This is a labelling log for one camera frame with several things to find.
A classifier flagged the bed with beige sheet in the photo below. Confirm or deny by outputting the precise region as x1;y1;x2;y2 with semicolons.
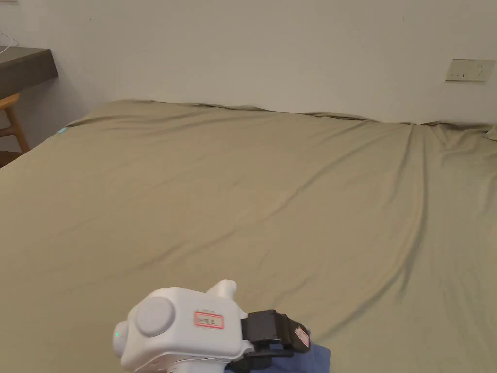
0;99;497;373

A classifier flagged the dark wall-mounted desk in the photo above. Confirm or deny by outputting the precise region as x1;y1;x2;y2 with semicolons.
0;46;59;100

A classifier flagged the wooden chair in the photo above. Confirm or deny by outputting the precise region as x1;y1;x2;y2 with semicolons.
0;92;31;154

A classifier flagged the white wall socket panel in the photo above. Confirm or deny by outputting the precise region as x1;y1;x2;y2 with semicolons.
444;58;497;83

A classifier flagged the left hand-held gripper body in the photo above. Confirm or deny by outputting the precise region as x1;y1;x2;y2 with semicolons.
112;279;290;373

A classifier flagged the white cable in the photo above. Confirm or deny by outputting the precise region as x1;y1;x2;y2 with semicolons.
0;28;20;54

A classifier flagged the blue garment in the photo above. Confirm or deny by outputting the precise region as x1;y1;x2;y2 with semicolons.
229;329;331;373

